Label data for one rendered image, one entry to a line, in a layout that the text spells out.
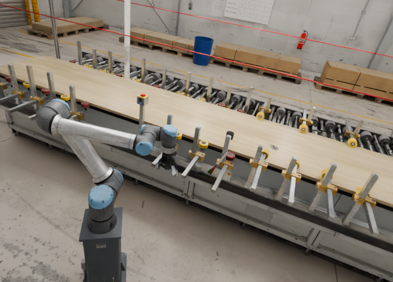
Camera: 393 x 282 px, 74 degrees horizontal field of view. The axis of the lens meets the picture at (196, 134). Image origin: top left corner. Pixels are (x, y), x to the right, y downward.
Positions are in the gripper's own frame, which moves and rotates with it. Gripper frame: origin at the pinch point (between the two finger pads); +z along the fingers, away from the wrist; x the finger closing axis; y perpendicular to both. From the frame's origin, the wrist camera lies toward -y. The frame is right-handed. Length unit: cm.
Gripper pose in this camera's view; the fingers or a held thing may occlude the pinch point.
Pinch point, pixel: (166, 172)
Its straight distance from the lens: 180.2
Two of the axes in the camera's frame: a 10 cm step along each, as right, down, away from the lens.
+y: -3.2, 4.5, -8.3
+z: -1.4, 8.5, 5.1
